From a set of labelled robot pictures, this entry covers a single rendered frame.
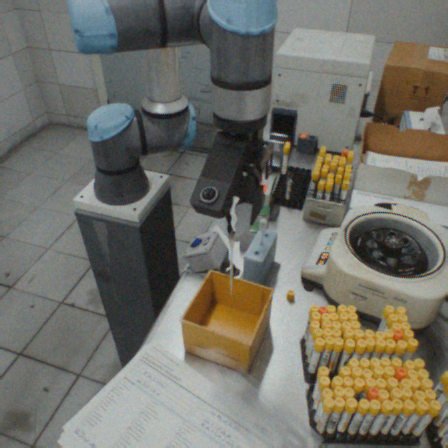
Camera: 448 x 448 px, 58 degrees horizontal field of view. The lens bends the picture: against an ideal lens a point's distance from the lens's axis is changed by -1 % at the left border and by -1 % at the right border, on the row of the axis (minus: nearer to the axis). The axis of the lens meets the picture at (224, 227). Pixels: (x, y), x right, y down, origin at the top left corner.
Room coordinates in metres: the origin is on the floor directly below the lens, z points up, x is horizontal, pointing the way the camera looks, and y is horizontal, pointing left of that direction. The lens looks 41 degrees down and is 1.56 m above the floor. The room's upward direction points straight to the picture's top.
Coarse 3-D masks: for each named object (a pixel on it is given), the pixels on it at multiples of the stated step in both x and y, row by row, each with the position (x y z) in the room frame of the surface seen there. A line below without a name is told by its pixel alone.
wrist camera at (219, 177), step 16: (224, 144) 0.48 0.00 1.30; (240, 144) 0.47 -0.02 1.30; (208, 160) 0.46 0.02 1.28; (224, 160) 0.46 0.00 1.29; (240, 160) 0.45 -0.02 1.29; (208, 176) 0.44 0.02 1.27; (224, 176) 0.44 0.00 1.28; (208, 192) 0.41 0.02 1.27; (224, 192) 0.42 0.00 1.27; (208, 208) 0.40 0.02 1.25; (224, 208) 0.40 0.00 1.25
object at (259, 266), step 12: (264, 240) 0.65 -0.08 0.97; (276, 240) 0.67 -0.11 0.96; (252, 252) 0.61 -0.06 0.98; (264, 252) 0.61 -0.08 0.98; (252, 264) 0.59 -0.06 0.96; (264, 264) 0.60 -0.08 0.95; (276, 264) 0.66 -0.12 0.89; (240, 276) 0.63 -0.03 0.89; (252, 276) 0.59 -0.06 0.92; (264, 276) 0.61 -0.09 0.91
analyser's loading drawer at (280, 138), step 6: (276, 132) 1.25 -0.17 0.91; (282, 132) 1.25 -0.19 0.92; (288, 132) 1.25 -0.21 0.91; (270, 138) 1.18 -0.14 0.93; (276, 138) 1.17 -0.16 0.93; (282, 138) 1.17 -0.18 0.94; (288, 138) 1.20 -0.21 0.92; (276, 144) 1.13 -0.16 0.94; (282, 144) 1.12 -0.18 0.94; (276, 150) 1.12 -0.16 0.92; (282, 150) 1.12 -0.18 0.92; (270, 156) 1.07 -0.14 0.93; (276, 156) 1.07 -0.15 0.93; (282, 156) 1.09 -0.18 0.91; (276, 162) 1.07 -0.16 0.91
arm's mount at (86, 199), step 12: (156, 180) 0.98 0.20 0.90; (168, 180) 1.00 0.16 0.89; (84, 192) 0.92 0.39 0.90; (156, 192) 0.93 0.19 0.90; (84, 204) 0.88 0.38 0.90; (96, 204) 0.87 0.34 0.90; (132, 204) 0.87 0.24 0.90; (144, 204) 0.87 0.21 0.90; (120, 216) 0.84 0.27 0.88; (132, 216) 0.83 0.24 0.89
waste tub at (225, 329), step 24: (216, 288) 0.55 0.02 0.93; (240, 288) 0.53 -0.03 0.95; (264, 288) 0.51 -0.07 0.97; (192, 312) 0.48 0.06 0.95; (216, 312) 0.53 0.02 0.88; (240, 312) 0.53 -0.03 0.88; (264, 312) 0.46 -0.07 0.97; (192, 336) 0.43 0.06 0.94; (216, 336) 0.41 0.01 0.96; (240, 336) 0.47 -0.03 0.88; (216, 360) 0.41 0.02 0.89; (240, 360) 0.40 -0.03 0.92
